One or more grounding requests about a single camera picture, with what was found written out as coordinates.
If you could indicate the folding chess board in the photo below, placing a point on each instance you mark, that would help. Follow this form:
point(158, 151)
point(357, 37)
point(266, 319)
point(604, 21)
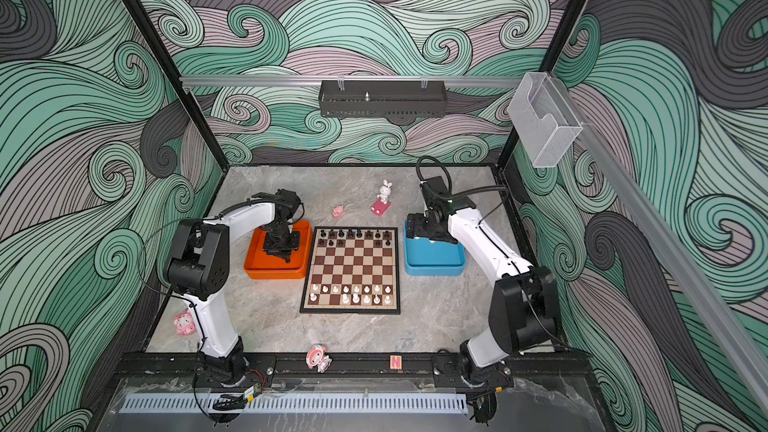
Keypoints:
point(353, 270)

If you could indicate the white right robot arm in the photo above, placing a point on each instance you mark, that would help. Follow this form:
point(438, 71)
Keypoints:
point(524, 310)

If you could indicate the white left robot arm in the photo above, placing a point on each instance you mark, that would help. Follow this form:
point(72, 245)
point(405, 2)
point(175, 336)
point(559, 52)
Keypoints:
point(199, 261)

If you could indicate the red letter block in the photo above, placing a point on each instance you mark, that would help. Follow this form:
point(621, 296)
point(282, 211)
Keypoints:
point(395, 362)

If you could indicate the black frame post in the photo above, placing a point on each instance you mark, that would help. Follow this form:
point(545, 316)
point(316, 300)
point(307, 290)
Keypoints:
point(572, 13)
point(172, 73)

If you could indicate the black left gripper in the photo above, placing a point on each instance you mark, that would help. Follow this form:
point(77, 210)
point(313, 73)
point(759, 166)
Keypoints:
point(295, 245)

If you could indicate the black wall shelf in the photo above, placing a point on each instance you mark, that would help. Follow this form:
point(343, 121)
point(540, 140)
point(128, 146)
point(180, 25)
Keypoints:
point(397, 100)

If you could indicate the aluminium rail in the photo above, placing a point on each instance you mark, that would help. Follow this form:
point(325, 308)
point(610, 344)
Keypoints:
point(733, 339)
point(275, 80)

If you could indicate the pink kitty figurine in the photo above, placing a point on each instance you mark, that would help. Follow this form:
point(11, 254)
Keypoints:
point(185, 324)

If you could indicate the white slotted cable duct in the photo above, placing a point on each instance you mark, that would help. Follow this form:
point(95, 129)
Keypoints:
point(301, 403)

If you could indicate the aluminium rail right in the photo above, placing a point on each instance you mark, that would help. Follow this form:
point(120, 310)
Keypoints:
point(733, 339)

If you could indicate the black frame post right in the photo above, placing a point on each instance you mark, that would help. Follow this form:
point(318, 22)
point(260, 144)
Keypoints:
point(572, 13)

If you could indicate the clear acrylic holder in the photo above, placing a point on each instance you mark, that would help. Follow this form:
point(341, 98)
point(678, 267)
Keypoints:
point(545, 117)

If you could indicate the orange plastic tray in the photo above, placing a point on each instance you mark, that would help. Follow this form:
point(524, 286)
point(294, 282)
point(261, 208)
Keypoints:
point(261, 266)

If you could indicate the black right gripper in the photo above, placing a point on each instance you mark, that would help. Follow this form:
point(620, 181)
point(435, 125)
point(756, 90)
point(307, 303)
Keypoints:
point(416, 227)

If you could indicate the pink melody figurine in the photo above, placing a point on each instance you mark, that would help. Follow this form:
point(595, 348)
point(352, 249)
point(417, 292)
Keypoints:
point(318, 359)

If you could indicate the black frame post left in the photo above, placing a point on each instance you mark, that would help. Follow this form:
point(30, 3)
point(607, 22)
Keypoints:
point(172, 73)

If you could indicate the blue plastic tray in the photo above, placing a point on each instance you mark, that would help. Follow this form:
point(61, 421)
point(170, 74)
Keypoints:
point(433, 259)

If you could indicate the aluminium rail back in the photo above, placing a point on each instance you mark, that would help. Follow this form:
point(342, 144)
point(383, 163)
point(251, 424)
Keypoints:
point(275, 80)

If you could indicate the white bunny phone stand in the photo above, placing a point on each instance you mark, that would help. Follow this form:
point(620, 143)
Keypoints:
point(382, 203)

